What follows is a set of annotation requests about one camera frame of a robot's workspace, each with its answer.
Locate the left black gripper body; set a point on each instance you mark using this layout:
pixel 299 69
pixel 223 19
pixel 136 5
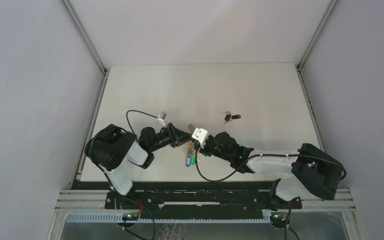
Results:
pixel 167 137

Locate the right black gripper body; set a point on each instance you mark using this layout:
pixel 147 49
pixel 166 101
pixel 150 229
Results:
pixel 211 148

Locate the large keyring with yellow handle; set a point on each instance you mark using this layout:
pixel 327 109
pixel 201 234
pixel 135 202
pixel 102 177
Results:
pixel 190 150

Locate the green key tag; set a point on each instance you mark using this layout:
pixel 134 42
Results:
pixel 194 160

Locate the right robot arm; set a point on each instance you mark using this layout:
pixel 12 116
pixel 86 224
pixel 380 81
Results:
pixel 309 170

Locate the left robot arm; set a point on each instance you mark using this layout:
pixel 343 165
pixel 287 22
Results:
pixel 113 145

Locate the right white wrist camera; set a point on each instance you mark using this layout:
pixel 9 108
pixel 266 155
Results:
pixel 200 135

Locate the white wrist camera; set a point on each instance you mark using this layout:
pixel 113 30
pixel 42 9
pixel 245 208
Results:
pixel 200 135
pixel 162 117

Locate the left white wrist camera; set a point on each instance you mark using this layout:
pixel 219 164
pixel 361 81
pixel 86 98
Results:
pixel 162 117

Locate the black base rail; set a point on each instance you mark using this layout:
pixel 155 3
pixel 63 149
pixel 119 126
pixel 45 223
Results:
pixel 200 199

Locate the white slotted cable duct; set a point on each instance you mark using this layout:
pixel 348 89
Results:
pixel 112 217

